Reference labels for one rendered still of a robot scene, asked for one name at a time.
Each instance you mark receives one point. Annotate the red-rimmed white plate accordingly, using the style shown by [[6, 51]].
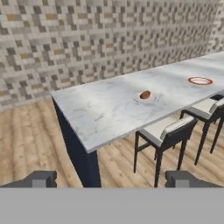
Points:
[[200, 80]]

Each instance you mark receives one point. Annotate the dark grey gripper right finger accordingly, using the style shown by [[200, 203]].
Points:
[[178, 177]]

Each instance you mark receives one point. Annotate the brown potato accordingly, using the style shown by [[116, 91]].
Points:
[[145, 94]]

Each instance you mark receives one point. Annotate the dark blue kitchen island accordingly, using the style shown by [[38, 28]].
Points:
[[78, 151]]

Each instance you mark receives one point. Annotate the black stool with white cushion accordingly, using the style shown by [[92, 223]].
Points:
[[167, 137], [208, 112]]

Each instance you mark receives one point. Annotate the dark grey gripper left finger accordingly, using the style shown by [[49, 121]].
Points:
[[43, 177]]

